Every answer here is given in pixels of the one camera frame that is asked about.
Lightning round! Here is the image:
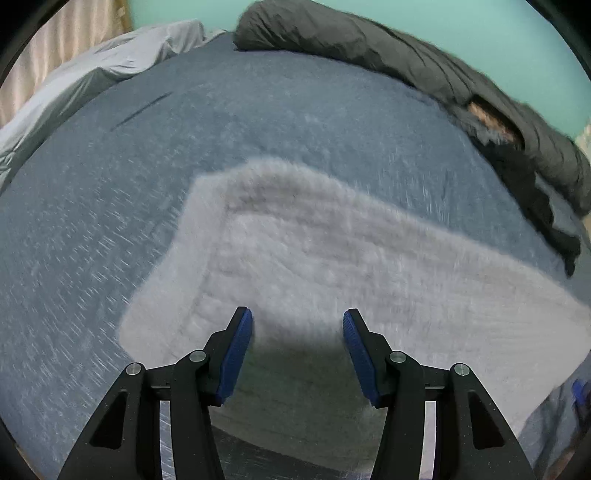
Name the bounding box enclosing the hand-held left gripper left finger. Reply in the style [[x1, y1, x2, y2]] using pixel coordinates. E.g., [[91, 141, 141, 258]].
[[55, 306, 254, 480]]

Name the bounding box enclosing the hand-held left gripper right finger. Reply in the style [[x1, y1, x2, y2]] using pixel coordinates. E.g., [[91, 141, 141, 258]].
[[342, 308, 539, 480]]

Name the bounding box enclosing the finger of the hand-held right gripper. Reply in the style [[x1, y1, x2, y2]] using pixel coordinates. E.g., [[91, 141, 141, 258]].
[[570, 378, 591, 411]]

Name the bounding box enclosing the light grey fleece garment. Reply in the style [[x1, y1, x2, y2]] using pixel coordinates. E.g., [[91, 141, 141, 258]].
[[119, 157, 591, 472]]

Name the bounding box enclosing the black garment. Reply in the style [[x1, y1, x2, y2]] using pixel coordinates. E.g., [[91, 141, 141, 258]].
[[455, 106, 583, 278]]

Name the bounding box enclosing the cream tufted headboard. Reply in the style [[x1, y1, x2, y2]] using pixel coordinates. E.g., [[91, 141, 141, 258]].
[[577, 117, 591, 158]]

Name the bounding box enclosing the brown patterned cloth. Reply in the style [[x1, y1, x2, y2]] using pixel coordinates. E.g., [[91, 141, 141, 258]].
[[466, 95, 520, 144]]

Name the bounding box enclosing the light grey sheet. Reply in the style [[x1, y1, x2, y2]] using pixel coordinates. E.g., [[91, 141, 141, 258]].
[[0, 19, 227, 195]]

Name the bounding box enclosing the dark grey rolled duvet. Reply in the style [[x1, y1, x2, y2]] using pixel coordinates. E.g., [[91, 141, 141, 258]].
[[233, 0, 591, 217]]

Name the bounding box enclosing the pale pink curtain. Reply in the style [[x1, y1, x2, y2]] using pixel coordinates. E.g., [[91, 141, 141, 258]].
[[0, 0, 134, 127]]

